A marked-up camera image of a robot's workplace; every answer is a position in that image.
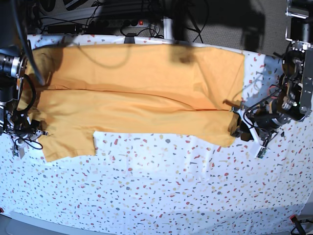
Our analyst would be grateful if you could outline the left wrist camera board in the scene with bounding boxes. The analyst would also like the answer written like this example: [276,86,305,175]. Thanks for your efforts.
[256,147,267,159]

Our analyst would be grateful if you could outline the white power strip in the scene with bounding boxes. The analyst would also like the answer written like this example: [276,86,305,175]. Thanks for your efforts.
[89,19,150,28]

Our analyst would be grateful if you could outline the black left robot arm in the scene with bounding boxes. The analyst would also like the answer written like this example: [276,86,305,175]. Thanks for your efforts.
[231,0,313,149]

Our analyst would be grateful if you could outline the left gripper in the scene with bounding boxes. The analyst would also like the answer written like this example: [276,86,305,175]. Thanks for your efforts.
[229,102,291,149]

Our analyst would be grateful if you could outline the yellow T-shirt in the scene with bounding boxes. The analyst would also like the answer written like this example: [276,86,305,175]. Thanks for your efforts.
[29,44,245,162]

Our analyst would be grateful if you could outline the terrazzo patterned table cloth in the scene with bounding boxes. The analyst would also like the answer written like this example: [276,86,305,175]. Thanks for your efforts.
[0,33,313,235]

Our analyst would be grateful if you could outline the red clamp right corner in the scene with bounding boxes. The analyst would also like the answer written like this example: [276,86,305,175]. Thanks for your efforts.
[290,215,297,224]

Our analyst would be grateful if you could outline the black power adapter brick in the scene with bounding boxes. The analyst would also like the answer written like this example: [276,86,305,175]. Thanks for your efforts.
[47,24,83,34]

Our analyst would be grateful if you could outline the black table clamp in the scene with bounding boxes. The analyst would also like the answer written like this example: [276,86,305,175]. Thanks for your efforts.
[124,33,136,44]

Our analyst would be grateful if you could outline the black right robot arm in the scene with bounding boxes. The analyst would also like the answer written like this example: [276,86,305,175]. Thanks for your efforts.
[0,0,47,157]

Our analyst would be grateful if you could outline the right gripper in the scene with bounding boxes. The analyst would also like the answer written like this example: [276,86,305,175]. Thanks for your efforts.
[4,116,48,152]

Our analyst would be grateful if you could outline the white metal post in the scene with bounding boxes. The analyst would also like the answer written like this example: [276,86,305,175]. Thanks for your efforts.
[163,17,173,40]

